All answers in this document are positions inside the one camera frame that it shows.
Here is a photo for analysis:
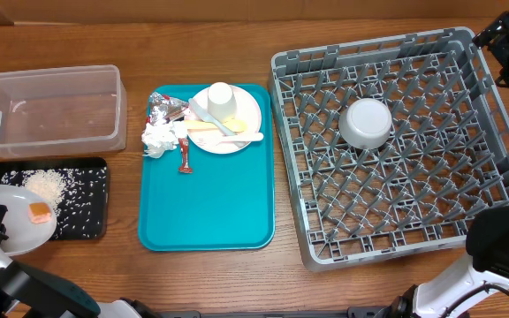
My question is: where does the white rice pile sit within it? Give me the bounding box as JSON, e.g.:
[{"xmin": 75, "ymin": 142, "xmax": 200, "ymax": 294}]
[{"xmin": 1, "ymin": 167, "xmax": 108, "ymax": 240}]

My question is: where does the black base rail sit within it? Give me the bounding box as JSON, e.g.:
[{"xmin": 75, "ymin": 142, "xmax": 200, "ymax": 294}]
[{"xmin": 157, "ymin": 307, "xmax": 390, "ymax": 318}]

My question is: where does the yellow plastic spoon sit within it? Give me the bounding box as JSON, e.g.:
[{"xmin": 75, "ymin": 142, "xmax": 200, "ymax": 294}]
[{"xmin": 183, "ymin": 119, "xmax": 247, "ymax": 133}]

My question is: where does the orange food cube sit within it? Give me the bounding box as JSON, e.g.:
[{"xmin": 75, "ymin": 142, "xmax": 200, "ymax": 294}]
[{"xmin": 28, "ymin": 202, "xmax": 52, "ymax": 224}]

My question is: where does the foil wrapper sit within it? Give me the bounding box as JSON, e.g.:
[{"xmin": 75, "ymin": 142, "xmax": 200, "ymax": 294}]
[{"xmin": 148, "ymin": 92, "xmax": 189, "ymax": 125}]

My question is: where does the small grey bowl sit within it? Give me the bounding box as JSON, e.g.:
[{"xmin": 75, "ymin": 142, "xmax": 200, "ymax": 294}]
[{"xmin": 338, "ymin": 98, "xmax": 392, "ymax": 149}]

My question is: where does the teal serving tray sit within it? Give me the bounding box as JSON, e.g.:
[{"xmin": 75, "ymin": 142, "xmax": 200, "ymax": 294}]
[{"xmin": 138, "ymin": 84, "xmax": 275, "ymax": 252}]

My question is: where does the clear plastic bin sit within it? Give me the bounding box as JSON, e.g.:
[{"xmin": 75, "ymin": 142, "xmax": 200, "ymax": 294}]
[{"xmin": 0, "ymin": 64, "xmax": 127, "ymax": 158}]

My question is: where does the red sauce packet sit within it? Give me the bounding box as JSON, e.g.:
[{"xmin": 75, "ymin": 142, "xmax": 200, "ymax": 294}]
[{"xmin": 179, "ymin": 138, "xmax": 193, "ymax": 174}]

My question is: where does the grey round plate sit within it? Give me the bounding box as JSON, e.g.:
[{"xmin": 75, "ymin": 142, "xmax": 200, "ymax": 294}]
[{"xmin": 0, "ymin": 185, "xmax": 57, "ymax": 256}]

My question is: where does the grey dishwasher rack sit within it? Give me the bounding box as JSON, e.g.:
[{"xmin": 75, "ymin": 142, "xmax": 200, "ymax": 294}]
[{"xmin": 269, "ymin": 27, "xmax": 509, "ymax": 271}]

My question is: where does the pink plastic fork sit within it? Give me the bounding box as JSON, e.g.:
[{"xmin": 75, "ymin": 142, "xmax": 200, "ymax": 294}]
[{"xmin": 195, "ymin": 132, "xmax": 264, "ymax": 146}]

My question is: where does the white paper cup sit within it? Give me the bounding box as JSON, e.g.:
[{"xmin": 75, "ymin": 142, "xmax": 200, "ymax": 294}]
[{"xmin": 208, "ymin": 82, "xmax": 237, "ymax": 123}]

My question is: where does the light blue plastic knife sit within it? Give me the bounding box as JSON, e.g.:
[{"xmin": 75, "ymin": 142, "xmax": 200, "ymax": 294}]
[{"xmin": 188, "ymin": 99, "xmax": 236, "ymax": 136}]

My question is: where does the black plastic tray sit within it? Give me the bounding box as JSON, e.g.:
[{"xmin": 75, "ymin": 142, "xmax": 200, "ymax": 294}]
[{"xmin": 0, "ymin": 157, "xmax": 110, "ymax": 240}]

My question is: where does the white plate with cutlery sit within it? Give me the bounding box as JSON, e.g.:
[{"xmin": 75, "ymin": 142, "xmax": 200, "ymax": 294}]
[{"xmin": 187, "ymin": 85, "xmax": 262, "ymax": 155}]

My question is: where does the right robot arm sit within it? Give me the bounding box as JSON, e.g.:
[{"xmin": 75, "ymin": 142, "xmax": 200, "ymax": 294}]
[{"xmin": 377, "ymin": 11, "xmax": 509, "ymax": 317}]

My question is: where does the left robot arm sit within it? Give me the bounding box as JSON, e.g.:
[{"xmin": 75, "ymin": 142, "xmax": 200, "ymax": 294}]
[{"xmin": 0, "ymin": 205, "xmax": 159, "ymax": 318}]

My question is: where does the white napkin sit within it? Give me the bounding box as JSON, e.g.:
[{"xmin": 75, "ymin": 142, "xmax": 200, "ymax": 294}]
[{"xmin": 141, "ymin": 121, "xmax": 188, "ymax": 158}]

